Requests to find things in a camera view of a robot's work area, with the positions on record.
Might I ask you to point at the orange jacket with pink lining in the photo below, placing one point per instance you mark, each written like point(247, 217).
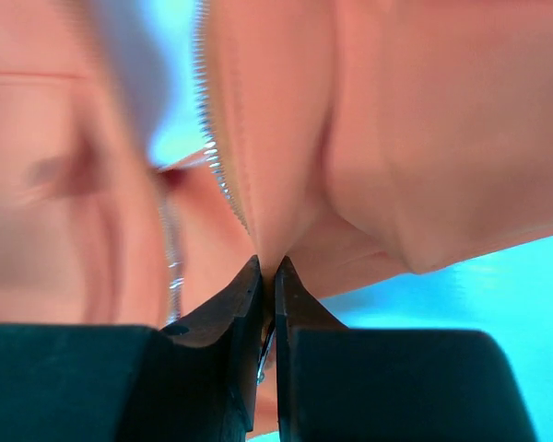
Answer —
point(398, 153)

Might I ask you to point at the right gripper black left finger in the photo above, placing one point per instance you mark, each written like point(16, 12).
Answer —
point(194, 380)

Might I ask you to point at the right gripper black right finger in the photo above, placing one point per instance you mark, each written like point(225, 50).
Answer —
point(335, 383)

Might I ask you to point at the silver zipper pull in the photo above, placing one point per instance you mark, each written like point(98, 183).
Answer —
point(265, 353)

